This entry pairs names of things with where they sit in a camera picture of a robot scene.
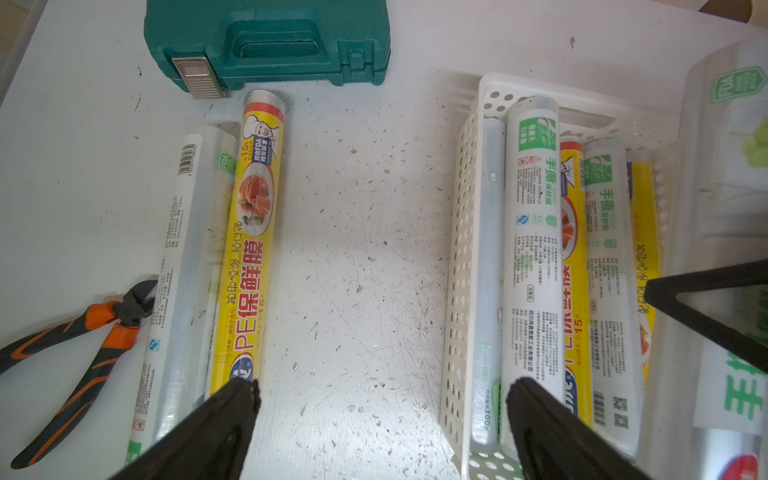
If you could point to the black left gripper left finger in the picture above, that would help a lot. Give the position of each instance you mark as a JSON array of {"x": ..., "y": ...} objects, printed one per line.
[{"x": 211, "y": 443}]

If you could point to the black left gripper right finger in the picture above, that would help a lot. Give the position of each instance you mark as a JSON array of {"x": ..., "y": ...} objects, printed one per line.
[{"x": 552, "y": 443}]

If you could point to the white barcode wrap roll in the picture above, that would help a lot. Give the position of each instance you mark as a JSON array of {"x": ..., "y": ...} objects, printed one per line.
[{"x": 174, "y": 373}]

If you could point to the white green label wrap roll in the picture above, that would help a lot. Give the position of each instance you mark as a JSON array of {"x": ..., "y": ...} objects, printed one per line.
[{"x": 532, "y": 327}]

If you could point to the yellow red wrap roll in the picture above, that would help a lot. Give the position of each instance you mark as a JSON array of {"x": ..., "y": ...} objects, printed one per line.
[{"x": 244, "y": 281}]

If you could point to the white green roll group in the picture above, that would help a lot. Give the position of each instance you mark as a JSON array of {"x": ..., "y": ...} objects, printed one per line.
[{"x": 617, "y": 376}]

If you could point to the yellow wrap roll group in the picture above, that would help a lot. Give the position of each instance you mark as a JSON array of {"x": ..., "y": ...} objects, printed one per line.
[{"x": 577, "y": 336}]

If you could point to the yellow red wrap box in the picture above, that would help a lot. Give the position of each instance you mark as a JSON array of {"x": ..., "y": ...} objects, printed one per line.
[{"x": 645, "y": 251}]

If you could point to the white perforated plastic basket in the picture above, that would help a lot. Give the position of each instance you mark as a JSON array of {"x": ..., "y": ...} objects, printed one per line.
[{"x": 587, "y": 115}]

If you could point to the orange black pliers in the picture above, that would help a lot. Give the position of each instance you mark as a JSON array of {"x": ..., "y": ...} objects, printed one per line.
[{"x": 58, "y": 370}]

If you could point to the green plastic tool case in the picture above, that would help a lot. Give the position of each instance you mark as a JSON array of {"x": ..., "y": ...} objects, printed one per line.
[{"x": 208, "y": 48}]

